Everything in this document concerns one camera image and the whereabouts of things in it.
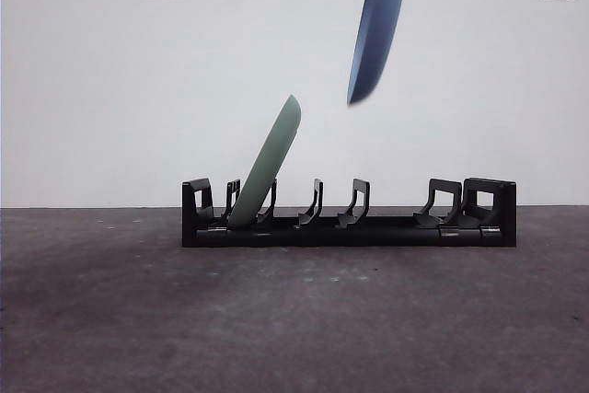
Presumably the black plate rack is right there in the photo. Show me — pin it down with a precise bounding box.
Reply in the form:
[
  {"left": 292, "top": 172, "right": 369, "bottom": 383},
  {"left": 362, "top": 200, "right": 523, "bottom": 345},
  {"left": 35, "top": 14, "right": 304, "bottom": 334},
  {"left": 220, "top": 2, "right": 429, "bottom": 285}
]
[{"left": 181, "top": 177, "right": 518, "bottom": 248}]

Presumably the blue round plate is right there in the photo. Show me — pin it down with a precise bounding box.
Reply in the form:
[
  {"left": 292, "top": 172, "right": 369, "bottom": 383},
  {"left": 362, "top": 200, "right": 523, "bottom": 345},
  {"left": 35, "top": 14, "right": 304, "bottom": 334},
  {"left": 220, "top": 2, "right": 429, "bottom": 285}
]
[{"left": 345, "top": 0, "right": 410, "bottom": 107}]

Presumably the green round plate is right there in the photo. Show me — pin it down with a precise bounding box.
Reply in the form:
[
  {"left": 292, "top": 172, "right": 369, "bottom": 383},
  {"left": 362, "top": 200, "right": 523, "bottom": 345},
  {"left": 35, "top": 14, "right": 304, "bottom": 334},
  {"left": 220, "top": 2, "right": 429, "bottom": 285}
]
[{"left": 227, "top": 94, "right": 303, "bottom": 231}]

